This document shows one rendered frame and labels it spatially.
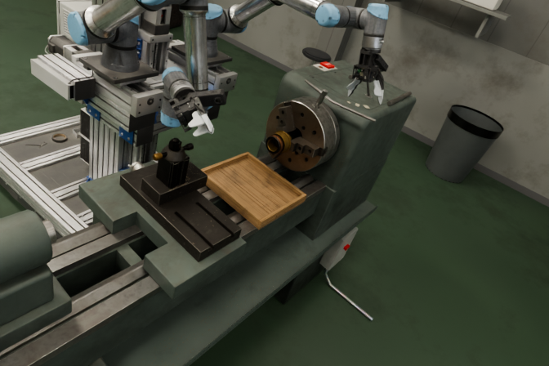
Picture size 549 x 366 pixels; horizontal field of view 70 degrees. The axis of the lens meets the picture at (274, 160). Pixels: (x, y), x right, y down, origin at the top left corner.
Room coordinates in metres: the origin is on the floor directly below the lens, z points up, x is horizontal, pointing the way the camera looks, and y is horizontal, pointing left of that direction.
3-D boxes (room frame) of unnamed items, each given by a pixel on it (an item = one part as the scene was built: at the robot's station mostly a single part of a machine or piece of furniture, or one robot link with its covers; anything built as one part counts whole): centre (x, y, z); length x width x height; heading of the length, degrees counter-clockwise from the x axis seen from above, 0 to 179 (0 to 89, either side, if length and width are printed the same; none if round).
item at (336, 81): (1.89, -0.26, 1.06); 0.59 x 0.48 x 0.39; 149
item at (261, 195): (1.32, 0.05, 0.88); 0.36 x 0.30 x 0.04; 59
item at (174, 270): (0.97, 0.31, 0.89); 0.53 x 0.30 x 0.06; 59
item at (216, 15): (1.92, 0.52, 1.33); 0.13 x 0.12 x 0.14; 141
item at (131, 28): (1.46, 0.74, 1.33); 0.13 x 0.12 x 0.14; 155
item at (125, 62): (1.47, 0.73, 1.21); 0.15 x 0.15 x 0.10
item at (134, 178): (1.00, 0.26, 0.95); 0.43 x 0.18 x 0.04; 59
